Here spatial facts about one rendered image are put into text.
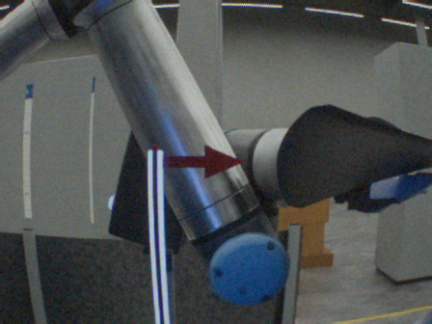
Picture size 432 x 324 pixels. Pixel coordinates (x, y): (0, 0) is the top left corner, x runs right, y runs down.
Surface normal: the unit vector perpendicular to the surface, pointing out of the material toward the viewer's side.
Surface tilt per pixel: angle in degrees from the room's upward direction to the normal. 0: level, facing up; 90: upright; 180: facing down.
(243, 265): 90
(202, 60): 90
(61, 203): 90
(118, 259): 90
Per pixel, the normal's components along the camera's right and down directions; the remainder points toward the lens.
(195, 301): 0.58, 0.00
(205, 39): -0.01, 0.00
